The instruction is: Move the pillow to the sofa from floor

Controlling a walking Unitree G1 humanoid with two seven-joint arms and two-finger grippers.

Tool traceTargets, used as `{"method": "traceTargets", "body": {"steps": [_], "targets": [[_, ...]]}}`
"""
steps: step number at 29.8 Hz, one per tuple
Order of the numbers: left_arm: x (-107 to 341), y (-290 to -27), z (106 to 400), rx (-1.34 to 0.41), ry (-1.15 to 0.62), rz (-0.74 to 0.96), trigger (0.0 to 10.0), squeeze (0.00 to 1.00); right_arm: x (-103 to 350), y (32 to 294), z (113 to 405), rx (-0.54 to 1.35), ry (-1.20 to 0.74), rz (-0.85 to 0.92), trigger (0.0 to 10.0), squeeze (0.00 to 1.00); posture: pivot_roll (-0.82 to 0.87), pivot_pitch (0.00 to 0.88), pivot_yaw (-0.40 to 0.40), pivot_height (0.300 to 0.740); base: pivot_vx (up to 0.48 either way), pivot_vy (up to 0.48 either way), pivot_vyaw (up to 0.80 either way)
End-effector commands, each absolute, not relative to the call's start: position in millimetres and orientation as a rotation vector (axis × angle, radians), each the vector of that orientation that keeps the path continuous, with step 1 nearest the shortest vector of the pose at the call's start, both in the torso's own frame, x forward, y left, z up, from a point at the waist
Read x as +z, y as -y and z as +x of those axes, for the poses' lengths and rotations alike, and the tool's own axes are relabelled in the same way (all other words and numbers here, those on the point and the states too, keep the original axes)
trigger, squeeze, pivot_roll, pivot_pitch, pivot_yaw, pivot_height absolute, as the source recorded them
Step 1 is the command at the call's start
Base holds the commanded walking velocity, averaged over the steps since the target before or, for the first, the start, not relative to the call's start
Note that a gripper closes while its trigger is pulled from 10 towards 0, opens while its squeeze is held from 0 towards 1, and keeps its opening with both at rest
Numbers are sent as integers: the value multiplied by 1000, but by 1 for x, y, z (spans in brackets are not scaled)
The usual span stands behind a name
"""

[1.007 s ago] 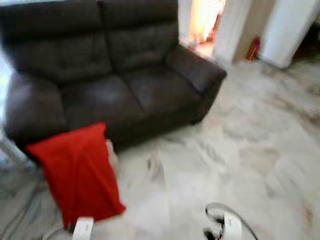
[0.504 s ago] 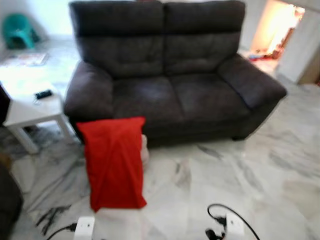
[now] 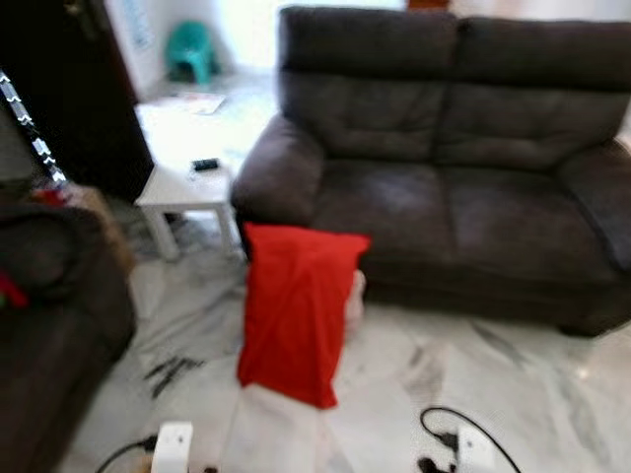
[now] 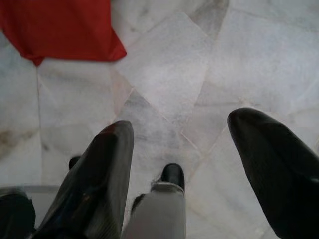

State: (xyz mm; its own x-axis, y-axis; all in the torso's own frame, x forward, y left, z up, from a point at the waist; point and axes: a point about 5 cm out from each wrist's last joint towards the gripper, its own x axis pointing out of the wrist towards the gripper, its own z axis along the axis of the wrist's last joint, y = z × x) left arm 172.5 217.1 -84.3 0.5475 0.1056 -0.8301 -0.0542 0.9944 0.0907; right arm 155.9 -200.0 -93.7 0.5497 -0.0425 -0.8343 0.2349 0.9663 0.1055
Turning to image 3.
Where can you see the white side table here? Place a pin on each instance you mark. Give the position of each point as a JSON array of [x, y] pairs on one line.
[[182, 189]]

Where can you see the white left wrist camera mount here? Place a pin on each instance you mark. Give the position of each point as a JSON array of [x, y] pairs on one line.
[[173, 448]]

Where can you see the dark grey two-seat sofa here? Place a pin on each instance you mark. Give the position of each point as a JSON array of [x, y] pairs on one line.
[[444, 187]]

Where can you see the flat printed paper sheet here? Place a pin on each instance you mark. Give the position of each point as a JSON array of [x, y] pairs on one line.
[[197, 101]]

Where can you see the pink cat face pillow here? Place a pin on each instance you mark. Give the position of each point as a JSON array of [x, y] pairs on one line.
[[356, 298]]

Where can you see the red cloth item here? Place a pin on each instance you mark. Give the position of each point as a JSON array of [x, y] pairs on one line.
[[12, 291]]

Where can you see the red pillow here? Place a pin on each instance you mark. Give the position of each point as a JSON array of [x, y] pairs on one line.
[[296, 305]]

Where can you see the small red object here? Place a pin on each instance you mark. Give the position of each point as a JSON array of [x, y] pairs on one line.
[[49, 195]]

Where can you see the dark brown armchair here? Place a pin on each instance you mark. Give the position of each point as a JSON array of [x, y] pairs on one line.
[[59, 335]]

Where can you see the dark wooden door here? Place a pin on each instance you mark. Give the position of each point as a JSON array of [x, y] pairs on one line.
[[69, 89]]

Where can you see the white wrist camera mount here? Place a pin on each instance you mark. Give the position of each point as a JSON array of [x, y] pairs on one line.
[[173, 448], [477, 453]]

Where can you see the small black remote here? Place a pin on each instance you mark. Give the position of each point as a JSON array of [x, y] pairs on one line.
[[205, 164]]

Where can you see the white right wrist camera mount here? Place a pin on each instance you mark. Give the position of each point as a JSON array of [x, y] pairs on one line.
[[477, 453]]

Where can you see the teal plastic child chair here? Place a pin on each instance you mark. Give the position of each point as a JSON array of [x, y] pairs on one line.
[[191, 49]]

